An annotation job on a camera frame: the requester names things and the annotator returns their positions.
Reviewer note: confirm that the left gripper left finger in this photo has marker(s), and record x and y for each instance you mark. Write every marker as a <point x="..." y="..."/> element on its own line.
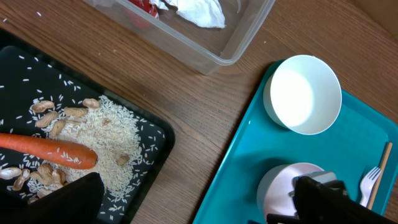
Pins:
<point x="77" y="202"/>

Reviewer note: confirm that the clear plastic waste bin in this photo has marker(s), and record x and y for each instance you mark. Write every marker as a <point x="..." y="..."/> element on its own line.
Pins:
<point x="205" y="50"/>

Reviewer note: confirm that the light green bowl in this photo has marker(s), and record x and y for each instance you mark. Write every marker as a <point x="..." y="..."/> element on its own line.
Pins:
<point x="303" y="94"/>

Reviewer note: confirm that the teal serving tray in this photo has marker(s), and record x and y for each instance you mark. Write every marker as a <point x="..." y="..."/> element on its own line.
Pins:
<point x="350" y="148"/>

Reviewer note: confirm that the orange carrot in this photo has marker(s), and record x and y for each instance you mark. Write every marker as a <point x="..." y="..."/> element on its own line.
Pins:
<point x="63" y="153"/>

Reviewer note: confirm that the large crumpled white tissue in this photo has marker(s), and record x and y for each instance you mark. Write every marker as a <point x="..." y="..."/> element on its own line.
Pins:
<point x="203" y="13"/>

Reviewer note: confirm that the black plastic tray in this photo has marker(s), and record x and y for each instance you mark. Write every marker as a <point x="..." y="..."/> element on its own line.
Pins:
<point x="29" y="76"/>

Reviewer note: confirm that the red waste piece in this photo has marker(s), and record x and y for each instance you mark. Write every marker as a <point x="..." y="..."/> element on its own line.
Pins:
<point x="136" y="17"/>

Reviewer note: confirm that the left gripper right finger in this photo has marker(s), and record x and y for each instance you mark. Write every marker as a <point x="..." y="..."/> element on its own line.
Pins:
<point x="319" y="203"/>

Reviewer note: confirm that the peanuts in pink bowl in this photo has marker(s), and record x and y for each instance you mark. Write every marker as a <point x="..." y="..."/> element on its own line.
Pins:
<point x="46" y="137"/>

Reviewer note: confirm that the spilled white rice pile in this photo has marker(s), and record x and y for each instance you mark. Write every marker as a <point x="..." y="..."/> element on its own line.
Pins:
<point x="106" y="128"/>

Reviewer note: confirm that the wooden chopstick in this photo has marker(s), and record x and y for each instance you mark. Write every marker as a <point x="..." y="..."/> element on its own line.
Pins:
<point x="382" y="166"/>

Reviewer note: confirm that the white plastic fork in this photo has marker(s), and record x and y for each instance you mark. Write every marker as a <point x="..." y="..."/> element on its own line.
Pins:
<point x="367" y="184"/>

